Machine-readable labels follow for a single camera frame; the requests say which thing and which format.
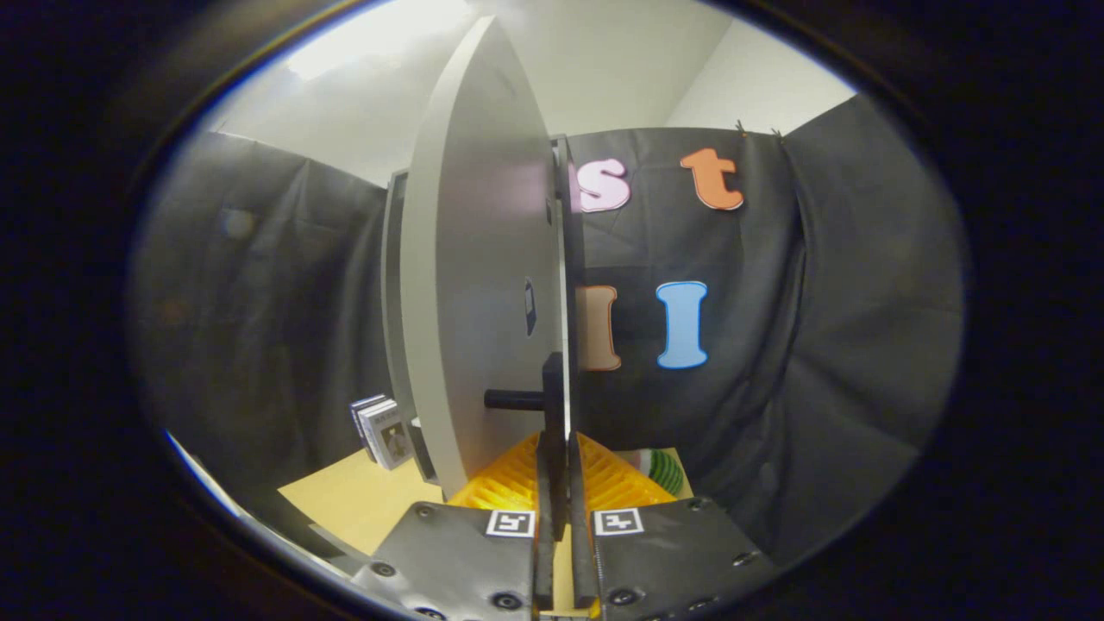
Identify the black door handle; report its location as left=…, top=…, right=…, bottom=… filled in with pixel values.
left=485, top=352, right=568, bottom=540

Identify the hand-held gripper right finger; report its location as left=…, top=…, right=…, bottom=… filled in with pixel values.
left=565, top=431, right=781, bottom=621

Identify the stack of small books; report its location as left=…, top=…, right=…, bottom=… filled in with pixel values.
left=349, top=394, right=417, bottom=471

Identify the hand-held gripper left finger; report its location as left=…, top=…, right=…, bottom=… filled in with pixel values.
left=349, top=431, right=557, bottom=621

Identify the white shoe cabinet door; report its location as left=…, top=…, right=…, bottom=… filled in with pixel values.
left=401, top=16, right=589, bottom=501

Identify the green striped toy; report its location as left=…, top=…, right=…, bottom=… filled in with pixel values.
left=637, top=447, right=687, bottom=498

